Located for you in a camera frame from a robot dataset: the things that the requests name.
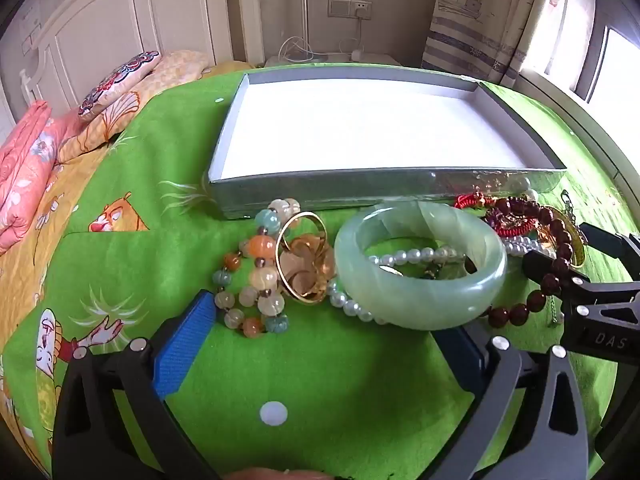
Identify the yellow pillow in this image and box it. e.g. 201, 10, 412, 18
57, 50, 216, 161

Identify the green printed blanket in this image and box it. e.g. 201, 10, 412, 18
0, 65, 636, 480

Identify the gold bracelet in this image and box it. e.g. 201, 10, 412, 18
537, 205, 586, 267

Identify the white pearl necklace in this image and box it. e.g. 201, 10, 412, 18
327, 175, 546, 323

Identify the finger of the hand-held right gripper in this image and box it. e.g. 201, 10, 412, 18
522, 251, 640, 307
580, 224, 640, 281

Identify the white wooden headboard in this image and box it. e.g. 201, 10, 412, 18
20, 0, 266, 106

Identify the white cable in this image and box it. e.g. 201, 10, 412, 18
279, 15, 367, 63

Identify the white nightstand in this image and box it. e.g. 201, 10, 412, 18
265, 50, 403, 68

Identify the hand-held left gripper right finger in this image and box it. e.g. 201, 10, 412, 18
430, 322, 591, 480

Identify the dark red bead bracelet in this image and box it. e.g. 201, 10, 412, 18
465, 199, 576, 331

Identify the red tassel gold charm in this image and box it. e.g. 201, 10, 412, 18
455, 192, 531, 238

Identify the printed curtain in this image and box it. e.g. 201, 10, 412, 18
422, 0, 576, 86

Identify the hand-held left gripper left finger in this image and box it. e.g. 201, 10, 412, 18
52, 289, 221, 480

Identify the multicolour stone bead bracelet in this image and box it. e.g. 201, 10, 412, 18
212, 197, 303, 338

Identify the green jade bangle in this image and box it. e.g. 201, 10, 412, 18
334, 201, 508, 331

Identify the yellow printed bed sheet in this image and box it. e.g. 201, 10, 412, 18
0, 130, 131, 461

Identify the shallow grey cardboard box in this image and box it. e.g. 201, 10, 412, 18
202, 71, 568, 221

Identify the embroidered round-pattern pillow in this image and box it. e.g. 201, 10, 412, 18
77, 51, 163, 122

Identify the window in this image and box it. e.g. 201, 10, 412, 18
525, 0, 640, 111

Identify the wall socket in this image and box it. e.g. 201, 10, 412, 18
327, 0, 373, 22

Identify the pink floral quilt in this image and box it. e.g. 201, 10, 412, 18
0, 101, 83, 256

